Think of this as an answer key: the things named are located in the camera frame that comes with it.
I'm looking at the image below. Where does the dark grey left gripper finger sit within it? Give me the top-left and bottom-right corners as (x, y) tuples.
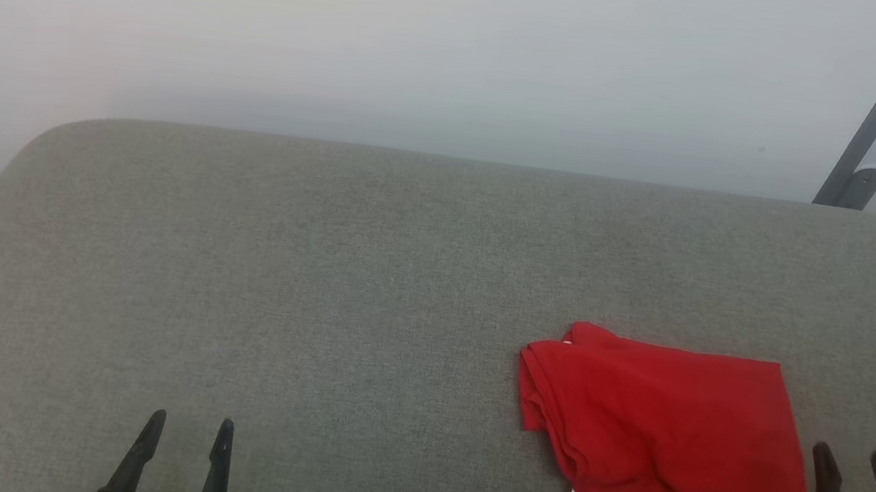
(92, 402), (168, 492)
(196, 416), (238, 492)

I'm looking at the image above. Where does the red and white shirt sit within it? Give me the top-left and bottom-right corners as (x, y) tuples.
(502, 314), (834, 492)

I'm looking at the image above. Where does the grey fabric sofa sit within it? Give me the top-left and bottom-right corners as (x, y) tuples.
(0, 100), (876, 492)

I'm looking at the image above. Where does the grey pole bracket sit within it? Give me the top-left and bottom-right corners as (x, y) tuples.
(836, 162), (876, 212)

